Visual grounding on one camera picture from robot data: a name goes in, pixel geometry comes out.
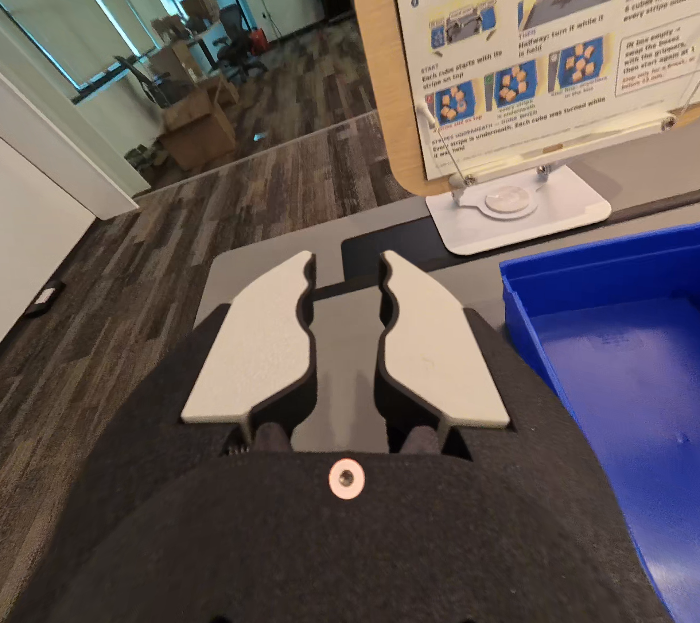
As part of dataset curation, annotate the brown cardboard box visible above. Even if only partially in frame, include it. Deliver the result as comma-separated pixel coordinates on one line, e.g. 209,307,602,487
156,86,237,173
180,0,221,26
148,40,204,83

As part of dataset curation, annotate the metal ball chain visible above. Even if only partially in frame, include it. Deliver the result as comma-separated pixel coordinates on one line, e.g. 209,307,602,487
417,105,475,184

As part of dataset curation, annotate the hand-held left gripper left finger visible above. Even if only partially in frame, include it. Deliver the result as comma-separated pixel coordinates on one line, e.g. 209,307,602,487
180,250,319,449

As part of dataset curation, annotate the dark table cable cover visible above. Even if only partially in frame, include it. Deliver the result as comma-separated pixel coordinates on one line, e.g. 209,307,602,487
313,190,700,302

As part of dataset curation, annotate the instruction sheet on clipboard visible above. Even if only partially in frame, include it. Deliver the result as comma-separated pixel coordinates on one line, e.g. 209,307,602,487
353,0,456,197

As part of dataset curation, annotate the black mesh office chair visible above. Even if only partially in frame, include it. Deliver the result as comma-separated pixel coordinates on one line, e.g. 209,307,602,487
212,3,269,83

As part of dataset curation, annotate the blue plastic bin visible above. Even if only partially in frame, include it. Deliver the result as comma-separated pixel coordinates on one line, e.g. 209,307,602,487
499,222,700,623

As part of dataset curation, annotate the small black floor device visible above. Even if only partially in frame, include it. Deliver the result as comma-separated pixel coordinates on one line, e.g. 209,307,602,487
24,280,67,318

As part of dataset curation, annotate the printed instruction sheet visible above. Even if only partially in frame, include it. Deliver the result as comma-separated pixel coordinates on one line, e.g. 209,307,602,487
383,0,700,182

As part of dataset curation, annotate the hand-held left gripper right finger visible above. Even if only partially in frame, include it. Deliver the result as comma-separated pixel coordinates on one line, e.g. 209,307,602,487
374,250,512,450

